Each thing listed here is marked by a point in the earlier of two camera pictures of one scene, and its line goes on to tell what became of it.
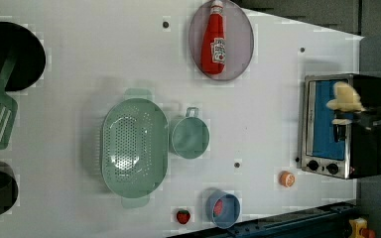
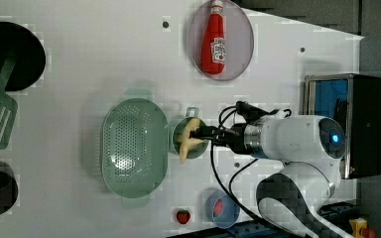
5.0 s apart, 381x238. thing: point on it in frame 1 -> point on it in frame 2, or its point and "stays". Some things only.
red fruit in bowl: (218, 207) stays
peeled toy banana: (346, 98) -> (186, 142)
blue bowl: (231, 208) stays
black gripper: (376, 115) -> (232, 138)
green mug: (189, 136) stays
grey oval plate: (239, 40) stays
